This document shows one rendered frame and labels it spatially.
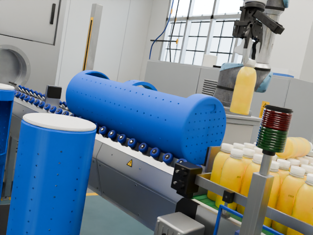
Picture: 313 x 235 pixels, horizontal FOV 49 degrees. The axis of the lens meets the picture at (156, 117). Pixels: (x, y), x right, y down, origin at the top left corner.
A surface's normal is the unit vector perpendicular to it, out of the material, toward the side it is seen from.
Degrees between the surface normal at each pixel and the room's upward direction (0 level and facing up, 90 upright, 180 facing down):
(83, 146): 90
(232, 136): 90
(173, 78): 90
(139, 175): 70
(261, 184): 90
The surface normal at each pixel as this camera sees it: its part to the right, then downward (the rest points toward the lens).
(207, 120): 0.68, 0.21
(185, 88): -0.82, -0.08
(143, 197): -0.73, 0.29
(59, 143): 0.28, 0.18
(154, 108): -0.60, -0.37
